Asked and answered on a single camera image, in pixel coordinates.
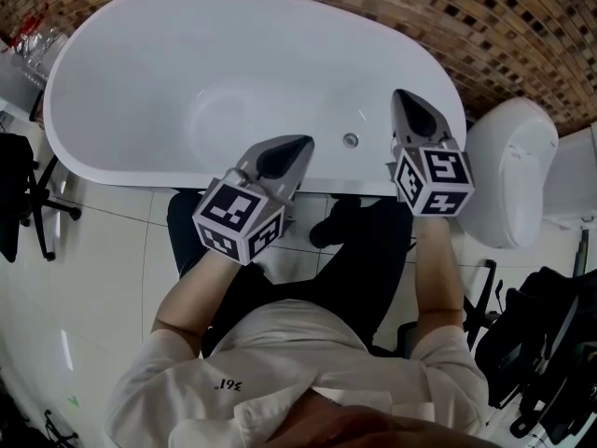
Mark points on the pack of clear water bottles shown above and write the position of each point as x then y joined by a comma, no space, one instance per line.
35,47

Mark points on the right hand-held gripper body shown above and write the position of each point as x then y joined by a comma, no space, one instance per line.
434,180

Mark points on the round chrome bathtub drain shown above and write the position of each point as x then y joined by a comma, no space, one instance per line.
351,139

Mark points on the white toilet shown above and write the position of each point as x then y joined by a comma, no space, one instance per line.
503,194

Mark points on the person's black trousers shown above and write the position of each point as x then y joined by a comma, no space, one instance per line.
354,278

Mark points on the person's white shirt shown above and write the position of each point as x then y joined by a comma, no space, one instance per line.
289,343

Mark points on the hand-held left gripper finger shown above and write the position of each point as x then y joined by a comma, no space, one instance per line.
294,171
261,154

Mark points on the person's chin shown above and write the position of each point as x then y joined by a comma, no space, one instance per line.
373,429

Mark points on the white bathtub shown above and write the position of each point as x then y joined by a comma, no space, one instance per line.
210,73

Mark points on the person's right forearm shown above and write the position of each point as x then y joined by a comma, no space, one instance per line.
438,273

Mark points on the person's left forearm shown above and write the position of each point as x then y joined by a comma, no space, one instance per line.
196,297

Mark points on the white side table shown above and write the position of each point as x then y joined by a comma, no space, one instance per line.
14,87

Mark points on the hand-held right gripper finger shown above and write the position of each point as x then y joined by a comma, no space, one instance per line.
400,131
442,132

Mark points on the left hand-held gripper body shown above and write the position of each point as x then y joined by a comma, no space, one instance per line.
233,208

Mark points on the person's right black shoe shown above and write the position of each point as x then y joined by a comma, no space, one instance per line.
331,227

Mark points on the black office chair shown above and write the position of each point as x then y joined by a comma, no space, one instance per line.
14,213
536,334

